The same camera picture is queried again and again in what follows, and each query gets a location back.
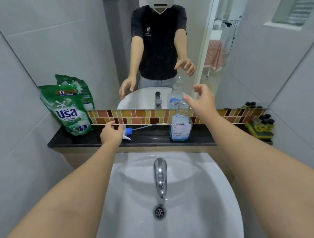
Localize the person's left hand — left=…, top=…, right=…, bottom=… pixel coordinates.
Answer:
left=100, top=121, right=124, bottom=147

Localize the person's right hand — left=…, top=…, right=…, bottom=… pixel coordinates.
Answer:
left=183, top=84, right=219, bottom=121

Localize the blue white spray trigger head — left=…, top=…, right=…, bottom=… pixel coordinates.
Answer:
left=121, top=123, right=170, bottom=141

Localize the person's left forearm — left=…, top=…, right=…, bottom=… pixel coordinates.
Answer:
left=6, top=141, right=123, bottom=238

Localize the person's right forearm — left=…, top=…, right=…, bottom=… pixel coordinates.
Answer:
left=205, top=111, right=314, bottom=238

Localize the clear bottle with blue liquid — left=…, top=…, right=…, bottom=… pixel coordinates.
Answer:
left=169, top=102, right=193, bottom=142

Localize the black stone shelf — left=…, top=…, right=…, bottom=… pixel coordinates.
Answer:
left=48, top=124, right=273, bottom=148

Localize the green detergent refill pouch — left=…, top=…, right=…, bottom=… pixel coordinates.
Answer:
left=38, top=83, right=94, bottom=136

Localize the chrome faucet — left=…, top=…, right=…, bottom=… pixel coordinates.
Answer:
left=154, top=157, right=168, bottom=199

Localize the yellow green sponge tray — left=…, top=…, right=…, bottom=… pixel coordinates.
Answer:
left=245, top=121, right=274, bottom=140

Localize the chrome sink drain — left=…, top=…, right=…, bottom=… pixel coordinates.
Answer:
left=153, top=204, right=168, bottom=220

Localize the white ceramic sink basin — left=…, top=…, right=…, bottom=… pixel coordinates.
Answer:
left=97, top=152, right=245, bottom=238

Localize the large wall mirror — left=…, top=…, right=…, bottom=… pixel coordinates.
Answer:
left=0, top=0, right=314, bottom=110

